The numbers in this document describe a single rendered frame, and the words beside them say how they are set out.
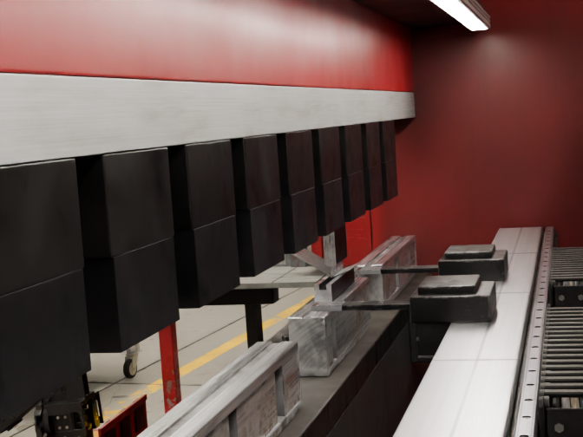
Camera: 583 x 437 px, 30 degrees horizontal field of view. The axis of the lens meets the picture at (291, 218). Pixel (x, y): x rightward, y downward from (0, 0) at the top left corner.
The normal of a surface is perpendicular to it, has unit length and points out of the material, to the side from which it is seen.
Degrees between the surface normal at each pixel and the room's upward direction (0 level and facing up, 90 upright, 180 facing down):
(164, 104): 90
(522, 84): 90
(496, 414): 0
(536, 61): 90
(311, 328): 90
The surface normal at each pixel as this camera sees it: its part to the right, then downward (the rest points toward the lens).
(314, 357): -0.24, 0.11
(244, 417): 0.97, -0.04
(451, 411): -0.07, -0.99
